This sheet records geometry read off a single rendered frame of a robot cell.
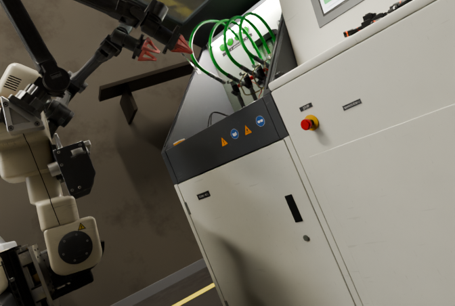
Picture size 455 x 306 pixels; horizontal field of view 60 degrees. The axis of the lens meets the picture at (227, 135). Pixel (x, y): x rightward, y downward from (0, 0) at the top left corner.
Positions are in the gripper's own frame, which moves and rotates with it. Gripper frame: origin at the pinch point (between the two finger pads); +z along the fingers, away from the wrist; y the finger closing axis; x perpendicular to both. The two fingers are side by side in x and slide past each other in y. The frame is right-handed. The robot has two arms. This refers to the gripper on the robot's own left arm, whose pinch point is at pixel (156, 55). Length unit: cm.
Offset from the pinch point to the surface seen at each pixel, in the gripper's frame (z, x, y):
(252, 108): 39, 30, -27
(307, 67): 45, 29, -53
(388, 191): 78, 58, -50
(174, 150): 23.9, 28.1, 20.7
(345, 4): 53, -1, -61
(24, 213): -51, 12, 220
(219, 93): 37, -23, 30
